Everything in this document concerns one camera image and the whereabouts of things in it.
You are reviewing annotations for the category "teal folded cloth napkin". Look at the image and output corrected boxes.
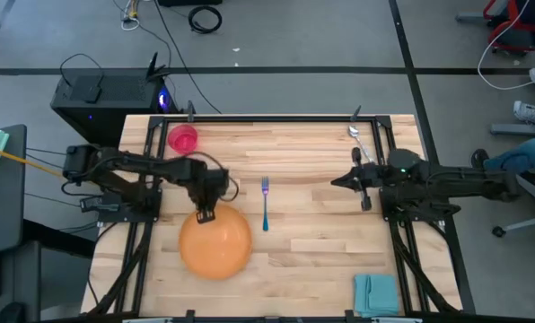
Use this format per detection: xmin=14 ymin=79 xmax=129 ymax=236
xmin=354 ymin=273 xmax=401 ymax=319

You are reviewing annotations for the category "white floor cable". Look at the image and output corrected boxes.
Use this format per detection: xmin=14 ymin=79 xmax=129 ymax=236
xmin=477 ymin=0 xmax=535 ymax=92

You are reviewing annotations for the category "black power adapter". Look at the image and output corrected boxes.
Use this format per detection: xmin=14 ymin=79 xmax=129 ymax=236
xmin=79 ymin=194 xmax=121 ymax=214

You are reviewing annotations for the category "orange plastic plate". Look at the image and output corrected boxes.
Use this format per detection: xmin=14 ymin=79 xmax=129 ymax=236
xmin=178 ymin=204 xmax=254 ymax=282

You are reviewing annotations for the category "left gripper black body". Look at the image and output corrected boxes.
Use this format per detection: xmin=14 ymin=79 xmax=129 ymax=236
xmin=189 ymin=168 xmax=230 ymax=212

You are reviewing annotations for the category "black side desk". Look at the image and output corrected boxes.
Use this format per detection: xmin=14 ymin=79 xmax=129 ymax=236
xmin=0 ymin=124 xmax=28 ymax=259

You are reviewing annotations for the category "red and black chair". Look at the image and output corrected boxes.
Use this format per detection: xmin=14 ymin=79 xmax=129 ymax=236
xmin=482 ymin=0 xmax=535 ymax=57

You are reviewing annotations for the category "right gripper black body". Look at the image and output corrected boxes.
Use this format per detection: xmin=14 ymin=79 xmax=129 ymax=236
xmin=350 ymin=146 xmax=385 ymax=213

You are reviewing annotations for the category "black aluminium table frame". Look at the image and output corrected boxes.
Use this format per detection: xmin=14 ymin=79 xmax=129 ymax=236
xmin=82 ymin=105 xmax=478 ymax=323

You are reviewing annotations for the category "person's black shoe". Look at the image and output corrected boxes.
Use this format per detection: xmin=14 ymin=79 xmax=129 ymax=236
xmin=469 ymin=148 xmax=491 ymax=170

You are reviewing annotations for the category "iridescent blue purple fork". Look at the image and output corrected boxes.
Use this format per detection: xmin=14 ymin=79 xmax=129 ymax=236
xmin=260 ymin=175 xmax=270 ymax=232

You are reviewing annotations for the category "small black box with cable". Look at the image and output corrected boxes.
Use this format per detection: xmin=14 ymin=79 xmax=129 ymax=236
xmin=59 ymin=53 xmax=105 ymax=105

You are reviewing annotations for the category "black wifi antenna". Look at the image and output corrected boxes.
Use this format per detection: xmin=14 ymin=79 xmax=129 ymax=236
xmin=145 ymin=51 xmax=172 ymax=83

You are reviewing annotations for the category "coiled black cable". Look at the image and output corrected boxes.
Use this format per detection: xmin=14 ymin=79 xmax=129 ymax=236
xmin=187 ymin=4 xmax=224 ymax=35

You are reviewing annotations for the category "silver metal spoon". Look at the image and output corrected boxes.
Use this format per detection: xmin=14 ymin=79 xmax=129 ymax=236
xmin=347 ymin=125 xmax=376 ymax=165

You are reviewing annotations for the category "white and yellow cable bundle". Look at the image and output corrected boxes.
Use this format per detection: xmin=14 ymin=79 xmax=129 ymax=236
xmin=112 ymin=0 xmax=144 ymax=32

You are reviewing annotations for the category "black computer tower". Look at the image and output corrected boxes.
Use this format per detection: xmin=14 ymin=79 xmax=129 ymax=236
xmin=50 ymin=74 xmax=180 ymax=145

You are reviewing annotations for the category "pink plastic cup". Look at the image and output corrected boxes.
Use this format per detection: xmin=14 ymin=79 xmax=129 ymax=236
xmin=167 ymin=124 xmax=199 ymax=156

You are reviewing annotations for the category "long black floor cable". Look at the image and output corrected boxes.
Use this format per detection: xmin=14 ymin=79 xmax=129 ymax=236
xmin=153 ymin=0 xmax=223 ymax=115

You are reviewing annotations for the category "black computer mouse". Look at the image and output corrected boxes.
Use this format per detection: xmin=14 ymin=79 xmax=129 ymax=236
xmin=0 ymin=301 xmax=27 ymax=323

